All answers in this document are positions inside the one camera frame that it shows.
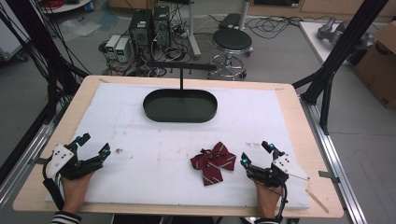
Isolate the black round stool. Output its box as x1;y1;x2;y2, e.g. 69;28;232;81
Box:
207;27;255;80

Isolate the aluminium rail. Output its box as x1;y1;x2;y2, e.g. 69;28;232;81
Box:
299;95;369;224
0;120;64;208

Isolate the thin wooden stick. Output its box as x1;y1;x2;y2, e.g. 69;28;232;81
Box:
305;189;330;215

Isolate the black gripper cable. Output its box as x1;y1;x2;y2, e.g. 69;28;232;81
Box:
275;182;290;224
42;154;65;211

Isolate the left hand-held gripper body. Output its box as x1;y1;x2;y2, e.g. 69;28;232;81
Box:
46;139;103;181

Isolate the person's right hand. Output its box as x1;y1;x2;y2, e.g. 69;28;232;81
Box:
253;181;284;219

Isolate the cardboard box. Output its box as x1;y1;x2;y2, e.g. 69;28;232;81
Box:
352;21;396;109

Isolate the red striped bow tie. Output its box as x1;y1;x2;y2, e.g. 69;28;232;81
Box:
190;141;237;187

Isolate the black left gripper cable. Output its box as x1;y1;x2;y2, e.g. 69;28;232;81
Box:
42;154;65;211

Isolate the clear plastic sheet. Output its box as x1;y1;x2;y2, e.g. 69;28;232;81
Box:
58;18;103;42

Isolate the white table leg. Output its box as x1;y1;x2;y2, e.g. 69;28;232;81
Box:
186;0;203;61
237;0;252;32

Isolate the black stand with oval tray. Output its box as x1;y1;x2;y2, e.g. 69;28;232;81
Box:
142;61;219;124

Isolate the grey robot part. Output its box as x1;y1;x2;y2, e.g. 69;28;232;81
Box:
317;16;376;50

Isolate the flat black box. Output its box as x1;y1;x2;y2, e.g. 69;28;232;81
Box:
219;12;243;31

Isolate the white power supply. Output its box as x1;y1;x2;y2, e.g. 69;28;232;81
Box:
114;37;132;63
105;34;121;60

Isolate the round white table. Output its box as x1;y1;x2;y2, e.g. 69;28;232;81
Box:
39;0;93;15

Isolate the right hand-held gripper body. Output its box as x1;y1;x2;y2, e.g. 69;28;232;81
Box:
247;153;312;189

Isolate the black frame post with cables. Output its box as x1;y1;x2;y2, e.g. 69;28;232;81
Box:
0;0;90;125

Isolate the person's left hand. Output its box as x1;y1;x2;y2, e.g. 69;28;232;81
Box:
60;172;95;215

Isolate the black metal frame post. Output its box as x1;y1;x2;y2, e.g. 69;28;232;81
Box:
291;0;390;135

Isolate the white foam mat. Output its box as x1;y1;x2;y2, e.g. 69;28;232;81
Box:
45;81;311;210

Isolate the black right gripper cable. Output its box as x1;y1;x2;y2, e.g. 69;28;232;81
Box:
275;182;290;224

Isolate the grey tape strip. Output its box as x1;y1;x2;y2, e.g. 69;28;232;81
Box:
28;157;49;166
318;170;341;185

